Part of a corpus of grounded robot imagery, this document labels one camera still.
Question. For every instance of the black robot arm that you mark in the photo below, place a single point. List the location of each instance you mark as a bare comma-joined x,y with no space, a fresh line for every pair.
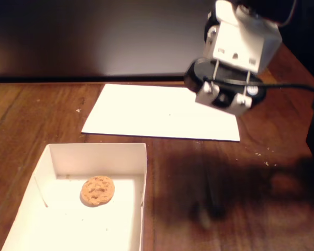
267,10

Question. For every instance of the black round wrist camera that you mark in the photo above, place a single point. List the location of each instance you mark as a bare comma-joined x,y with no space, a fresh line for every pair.
199,70

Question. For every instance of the white cardboard box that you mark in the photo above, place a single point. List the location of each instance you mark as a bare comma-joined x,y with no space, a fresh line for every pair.
94,162

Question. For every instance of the white paper sheet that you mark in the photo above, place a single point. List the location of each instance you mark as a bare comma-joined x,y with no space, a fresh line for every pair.
146,112

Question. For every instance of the round mini cookie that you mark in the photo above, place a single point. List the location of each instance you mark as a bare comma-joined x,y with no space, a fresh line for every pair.
96,191

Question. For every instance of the large dark panel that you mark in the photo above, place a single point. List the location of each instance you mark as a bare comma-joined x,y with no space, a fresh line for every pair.
68,39

